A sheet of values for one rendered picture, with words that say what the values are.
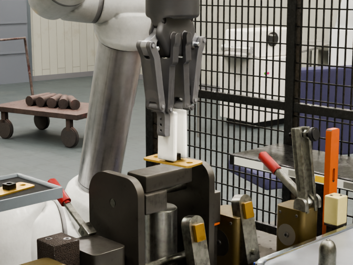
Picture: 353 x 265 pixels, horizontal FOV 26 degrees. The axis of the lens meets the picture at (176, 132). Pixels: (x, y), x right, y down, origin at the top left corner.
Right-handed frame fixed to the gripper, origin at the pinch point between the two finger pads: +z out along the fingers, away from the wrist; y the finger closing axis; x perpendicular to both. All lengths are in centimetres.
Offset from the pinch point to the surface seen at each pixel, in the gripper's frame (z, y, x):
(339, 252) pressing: 29, -44, 6
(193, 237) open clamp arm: 22.0, -17.4, -8.9
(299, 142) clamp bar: 10, -49, -6
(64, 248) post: 20.0, 4.4, -18.2
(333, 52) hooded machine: 52, -649, -293
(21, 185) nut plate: 13.0, 0.1, -32.7
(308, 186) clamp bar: 20, -52, -5
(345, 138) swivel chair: 62, -290, -109
